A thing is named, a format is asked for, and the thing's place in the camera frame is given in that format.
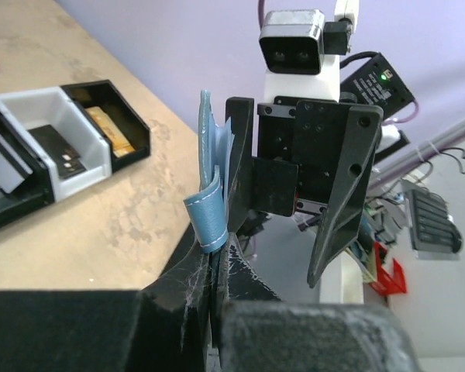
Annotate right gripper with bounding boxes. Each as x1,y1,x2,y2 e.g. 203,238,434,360
226,96,383,288

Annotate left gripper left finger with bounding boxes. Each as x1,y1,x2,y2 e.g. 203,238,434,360
0,247,209,371

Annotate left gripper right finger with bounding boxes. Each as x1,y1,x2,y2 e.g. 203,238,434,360
211,234,421,371

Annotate blue card holder wallet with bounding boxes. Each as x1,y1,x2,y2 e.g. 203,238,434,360
184,90,235,254

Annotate black credit card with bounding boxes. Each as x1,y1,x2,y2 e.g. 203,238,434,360
29,125,86,179

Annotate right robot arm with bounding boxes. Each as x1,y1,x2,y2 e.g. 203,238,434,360
226,52,415,286

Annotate red plastic basket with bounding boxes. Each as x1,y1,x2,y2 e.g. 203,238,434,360
370,242,408,297

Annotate black keyboard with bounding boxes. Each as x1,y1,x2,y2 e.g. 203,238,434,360
406,188,463,255

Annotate black and white organizer tray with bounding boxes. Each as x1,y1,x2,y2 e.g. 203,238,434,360
0,80,151,228

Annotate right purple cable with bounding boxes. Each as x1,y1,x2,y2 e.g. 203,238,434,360
383,100,420,127

